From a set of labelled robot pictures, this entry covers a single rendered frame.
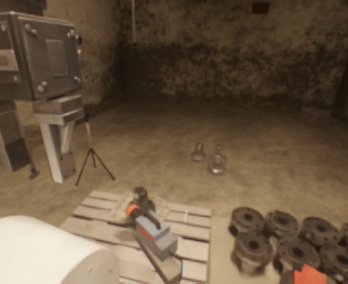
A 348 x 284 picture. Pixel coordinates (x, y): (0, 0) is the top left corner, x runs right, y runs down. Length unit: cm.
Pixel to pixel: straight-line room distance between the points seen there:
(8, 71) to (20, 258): 30
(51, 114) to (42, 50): 11
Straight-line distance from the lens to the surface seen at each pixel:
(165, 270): 147
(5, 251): 45
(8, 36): 41
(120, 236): 178
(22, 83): 40
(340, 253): 188
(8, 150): 60
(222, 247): 190
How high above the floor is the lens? 145
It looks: 24 degrees down
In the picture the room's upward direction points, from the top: 1 degrees clockwise
